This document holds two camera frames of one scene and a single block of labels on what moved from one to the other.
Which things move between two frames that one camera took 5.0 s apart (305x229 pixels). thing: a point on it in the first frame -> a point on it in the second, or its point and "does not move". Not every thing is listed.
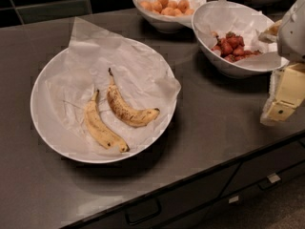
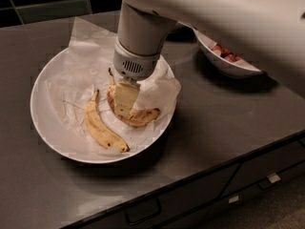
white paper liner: (140, 76) does not move
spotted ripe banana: (124, 111) does not move
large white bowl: (104, 101) does not move
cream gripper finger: (287, 89) -> (132, 67)
